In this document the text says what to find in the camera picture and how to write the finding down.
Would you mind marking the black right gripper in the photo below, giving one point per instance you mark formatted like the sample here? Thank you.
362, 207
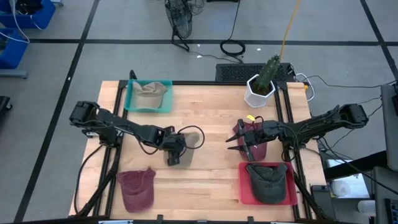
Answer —
264, 133

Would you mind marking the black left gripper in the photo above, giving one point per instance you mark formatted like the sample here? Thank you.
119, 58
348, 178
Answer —
172, 144

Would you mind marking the maroon baseball cap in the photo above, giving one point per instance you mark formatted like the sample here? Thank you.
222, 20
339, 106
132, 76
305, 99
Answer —
136, 196
259, 152

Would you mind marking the black baseball cap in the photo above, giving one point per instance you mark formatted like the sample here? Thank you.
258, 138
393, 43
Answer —
267, 189

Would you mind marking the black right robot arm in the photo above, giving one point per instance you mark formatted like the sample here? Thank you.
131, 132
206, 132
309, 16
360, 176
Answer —
326, 121

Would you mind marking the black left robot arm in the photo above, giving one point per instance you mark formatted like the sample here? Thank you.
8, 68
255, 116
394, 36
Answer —
124, 124

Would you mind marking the yellow tag on gripper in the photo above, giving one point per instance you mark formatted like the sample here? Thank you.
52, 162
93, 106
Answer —
250, 117

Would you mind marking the teal plastic tray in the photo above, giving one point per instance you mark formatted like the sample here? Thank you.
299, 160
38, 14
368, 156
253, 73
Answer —
169, 105

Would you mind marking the white hexagonal plant pot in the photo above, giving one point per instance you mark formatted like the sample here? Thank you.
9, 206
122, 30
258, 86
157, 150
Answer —
256, 99

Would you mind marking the red plastic tray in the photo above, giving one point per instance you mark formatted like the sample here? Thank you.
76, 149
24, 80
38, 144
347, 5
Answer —
244, 193

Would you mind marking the black perforated computer case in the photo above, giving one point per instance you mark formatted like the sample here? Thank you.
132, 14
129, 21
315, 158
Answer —
233, 73

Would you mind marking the green cactus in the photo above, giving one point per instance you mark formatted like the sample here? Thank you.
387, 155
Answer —
267, 73

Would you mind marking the black flat device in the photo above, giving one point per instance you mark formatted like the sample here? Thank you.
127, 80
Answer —
318, 193

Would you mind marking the clear plastic roll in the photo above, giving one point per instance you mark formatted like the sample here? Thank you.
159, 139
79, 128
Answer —
339, 188

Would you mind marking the black diagonal beam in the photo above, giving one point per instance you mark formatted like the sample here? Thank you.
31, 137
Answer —
351, 168

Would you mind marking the black floor fan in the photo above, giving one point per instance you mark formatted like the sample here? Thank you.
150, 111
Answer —
178, 18

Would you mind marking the white paper sheet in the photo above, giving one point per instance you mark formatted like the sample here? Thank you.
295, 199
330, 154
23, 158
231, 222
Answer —
357, 186

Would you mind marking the white cup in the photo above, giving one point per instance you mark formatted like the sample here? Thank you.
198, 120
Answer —
367, 208

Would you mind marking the grey desk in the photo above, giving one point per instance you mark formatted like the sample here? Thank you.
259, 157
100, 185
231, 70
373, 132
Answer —
390, 140

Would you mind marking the grey cabinet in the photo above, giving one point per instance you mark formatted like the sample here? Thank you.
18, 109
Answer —
385, 186

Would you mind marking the dark keyboard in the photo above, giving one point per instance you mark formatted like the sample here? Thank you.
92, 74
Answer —
392, 211

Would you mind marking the large blue bin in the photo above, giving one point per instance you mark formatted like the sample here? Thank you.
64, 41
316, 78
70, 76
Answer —
43, 18

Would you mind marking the small blue bin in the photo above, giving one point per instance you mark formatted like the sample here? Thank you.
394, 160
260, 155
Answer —
14, 53

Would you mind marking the black item in bin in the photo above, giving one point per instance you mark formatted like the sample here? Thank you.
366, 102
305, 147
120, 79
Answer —
28, 6

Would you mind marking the black metal table frame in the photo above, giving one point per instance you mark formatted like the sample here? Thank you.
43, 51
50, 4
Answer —
192, 83

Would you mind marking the grey base plate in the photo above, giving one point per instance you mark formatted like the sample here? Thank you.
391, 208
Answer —
12, 73

